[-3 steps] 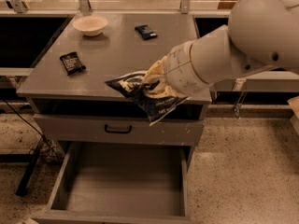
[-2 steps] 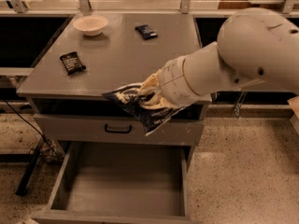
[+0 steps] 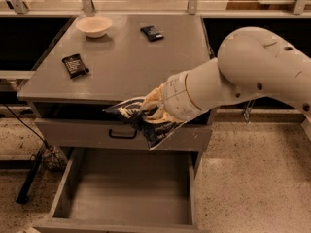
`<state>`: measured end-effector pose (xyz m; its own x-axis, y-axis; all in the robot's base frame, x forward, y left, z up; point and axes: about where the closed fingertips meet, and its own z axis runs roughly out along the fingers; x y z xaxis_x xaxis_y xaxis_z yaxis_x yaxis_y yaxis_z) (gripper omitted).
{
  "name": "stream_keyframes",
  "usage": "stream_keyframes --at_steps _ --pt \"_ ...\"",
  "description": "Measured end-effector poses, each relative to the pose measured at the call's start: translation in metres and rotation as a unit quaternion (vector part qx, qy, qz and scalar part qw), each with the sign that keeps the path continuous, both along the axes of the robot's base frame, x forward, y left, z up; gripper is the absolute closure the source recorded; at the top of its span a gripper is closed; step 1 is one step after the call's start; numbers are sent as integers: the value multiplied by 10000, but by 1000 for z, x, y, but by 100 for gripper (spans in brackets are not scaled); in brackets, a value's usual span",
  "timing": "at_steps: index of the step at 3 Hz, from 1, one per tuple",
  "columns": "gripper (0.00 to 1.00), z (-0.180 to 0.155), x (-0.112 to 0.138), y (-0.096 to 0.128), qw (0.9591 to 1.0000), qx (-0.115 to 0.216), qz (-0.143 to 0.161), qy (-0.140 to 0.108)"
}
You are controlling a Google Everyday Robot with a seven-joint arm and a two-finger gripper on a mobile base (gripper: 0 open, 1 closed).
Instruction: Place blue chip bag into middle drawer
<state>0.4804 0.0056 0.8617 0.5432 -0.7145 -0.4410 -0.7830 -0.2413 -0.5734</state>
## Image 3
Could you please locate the white bowl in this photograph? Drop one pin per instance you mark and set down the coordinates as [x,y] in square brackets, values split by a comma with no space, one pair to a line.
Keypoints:
[94,27]

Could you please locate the black power strip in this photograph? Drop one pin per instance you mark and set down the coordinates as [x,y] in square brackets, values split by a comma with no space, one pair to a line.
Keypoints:
[23,194]

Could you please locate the metal bracket under shelf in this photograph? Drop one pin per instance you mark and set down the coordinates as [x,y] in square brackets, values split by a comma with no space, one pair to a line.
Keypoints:
[247,110]

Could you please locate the black drawer handle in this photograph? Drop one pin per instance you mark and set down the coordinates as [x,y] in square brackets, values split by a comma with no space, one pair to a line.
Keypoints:
[122,135]

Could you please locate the grey drawer cabinet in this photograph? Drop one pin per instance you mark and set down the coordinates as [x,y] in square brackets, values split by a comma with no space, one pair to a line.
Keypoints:
[122,64]

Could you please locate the black snack packet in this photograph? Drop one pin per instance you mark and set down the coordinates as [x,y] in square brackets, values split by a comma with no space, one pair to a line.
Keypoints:
[75,66]

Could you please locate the closed grey drawer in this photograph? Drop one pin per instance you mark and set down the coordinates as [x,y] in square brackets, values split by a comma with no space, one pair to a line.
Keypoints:
[94,134]

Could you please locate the small dark blue snack packet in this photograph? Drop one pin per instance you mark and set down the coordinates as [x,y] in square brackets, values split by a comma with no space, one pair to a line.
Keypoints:
[152,33]

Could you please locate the blue chip bag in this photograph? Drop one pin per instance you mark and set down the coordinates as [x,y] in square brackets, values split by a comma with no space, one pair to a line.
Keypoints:
[129,112]

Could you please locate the open grey bottom drawer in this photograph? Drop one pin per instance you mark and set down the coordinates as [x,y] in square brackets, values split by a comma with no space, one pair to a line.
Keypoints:
[123,191]

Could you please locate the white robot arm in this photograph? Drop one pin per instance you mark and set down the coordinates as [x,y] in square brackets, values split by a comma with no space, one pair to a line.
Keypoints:
[251,63]

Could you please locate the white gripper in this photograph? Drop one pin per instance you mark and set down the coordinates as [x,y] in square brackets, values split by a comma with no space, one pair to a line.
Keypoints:
[174,93]

